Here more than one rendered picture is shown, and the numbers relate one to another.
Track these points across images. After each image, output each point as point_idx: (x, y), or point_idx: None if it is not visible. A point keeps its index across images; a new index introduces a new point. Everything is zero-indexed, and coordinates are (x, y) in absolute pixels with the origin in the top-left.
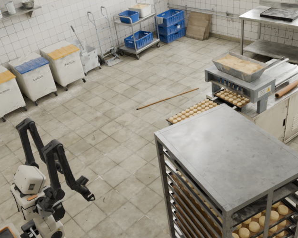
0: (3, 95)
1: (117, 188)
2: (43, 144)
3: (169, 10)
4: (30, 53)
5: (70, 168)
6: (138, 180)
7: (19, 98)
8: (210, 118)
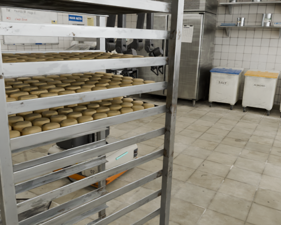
0: (256, 88)
1: (227, 180)
2: (150, 28)
3: None
4: None
5: (122, 26)
6: (254, 193)
7: (268, 100)
8: None
